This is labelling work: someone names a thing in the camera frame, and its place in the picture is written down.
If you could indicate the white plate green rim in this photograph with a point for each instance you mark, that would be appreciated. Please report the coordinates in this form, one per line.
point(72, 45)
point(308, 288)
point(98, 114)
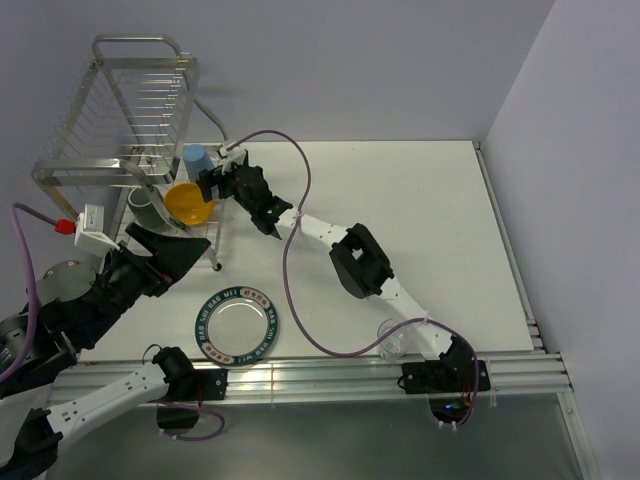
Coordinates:
point(237, 326)

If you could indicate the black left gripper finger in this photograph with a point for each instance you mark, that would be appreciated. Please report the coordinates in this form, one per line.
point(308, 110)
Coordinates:
point(148, 245)
point(174, 257)

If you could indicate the metal dish rack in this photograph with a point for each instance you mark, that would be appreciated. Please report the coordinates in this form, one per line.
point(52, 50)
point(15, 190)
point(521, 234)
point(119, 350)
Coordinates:
point(124, 128)

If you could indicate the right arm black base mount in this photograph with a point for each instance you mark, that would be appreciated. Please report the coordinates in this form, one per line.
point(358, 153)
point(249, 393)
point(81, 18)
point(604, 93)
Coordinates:
point(453, 390)

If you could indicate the dark grey mug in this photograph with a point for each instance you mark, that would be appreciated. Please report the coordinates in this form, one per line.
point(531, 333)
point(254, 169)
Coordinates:
point(140, 204)

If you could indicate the blue plastic cup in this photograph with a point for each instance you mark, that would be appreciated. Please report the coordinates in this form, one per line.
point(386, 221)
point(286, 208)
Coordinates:
point(196, 159)

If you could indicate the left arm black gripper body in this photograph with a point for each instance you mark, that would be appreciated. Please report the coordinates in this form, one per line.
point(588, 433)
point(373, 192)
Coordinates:
point(123, 267)

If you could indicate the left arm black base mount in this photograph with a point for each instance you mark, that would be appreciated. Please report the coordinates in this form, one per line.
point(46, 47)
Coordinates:
point(189, 418)

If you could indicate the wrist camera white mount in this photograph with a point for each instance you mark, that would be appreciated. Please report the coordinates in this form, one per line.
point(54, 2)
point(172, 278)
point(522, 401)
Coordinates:
point(229, 157)
point(89, 234)

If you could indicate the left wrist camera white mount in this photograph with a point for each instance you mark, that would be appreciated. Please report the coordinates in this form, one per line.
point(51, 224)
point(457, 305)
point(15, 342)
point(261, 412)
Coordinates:
point(89, 234)

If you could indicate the yellow plastic bowl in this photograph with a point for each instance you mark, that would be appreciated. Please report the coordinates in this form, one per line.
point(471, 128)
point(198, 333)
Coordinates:
point(185, 202)

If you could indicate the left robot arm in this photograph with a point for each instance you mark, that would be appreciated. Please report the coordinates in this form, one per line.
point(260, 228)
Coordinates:
point(69, 310)

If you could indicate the aluminium table edge rail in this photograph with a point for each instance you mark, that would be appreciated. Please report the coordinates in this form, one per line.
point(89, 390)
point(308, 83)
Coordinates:
point(331, 379)

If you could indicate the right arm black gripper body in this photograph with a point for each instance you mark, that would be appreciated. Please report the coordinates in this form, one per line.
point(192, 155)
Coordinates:
point(228, 189)

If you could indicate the clear glass cup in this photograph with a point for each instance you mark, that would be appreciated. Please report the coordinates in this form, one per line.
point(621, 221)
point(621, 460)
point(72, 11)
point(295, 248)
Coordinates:
point(396, 341)

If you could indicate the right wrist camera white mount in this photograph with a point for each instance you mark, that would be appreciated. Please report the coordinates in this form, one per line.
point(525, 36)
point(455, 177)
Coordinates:
point(229, 157)

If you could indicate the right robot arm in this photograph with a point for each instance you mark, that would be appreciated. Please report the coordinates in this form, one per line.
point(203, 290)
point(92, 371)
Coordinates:
point(363, 269)

